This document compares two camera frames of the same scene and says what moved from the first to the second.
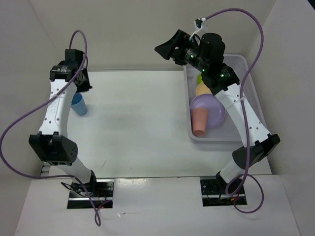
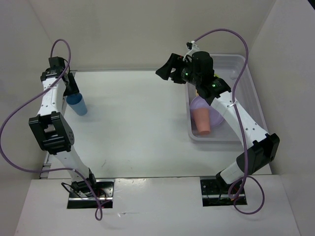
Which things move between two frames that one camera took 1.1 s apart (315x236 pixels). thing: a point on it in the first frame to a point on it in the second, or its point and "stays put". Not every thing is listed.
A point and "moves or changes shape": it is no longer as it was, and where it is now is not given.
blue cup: [78, 104] stays put
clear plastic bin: [228, 131] stays put
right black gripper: [180, 39] to [174, 61]
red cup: [199, 116] moves or changes shape
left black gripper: [87, 86] to [73, 88]
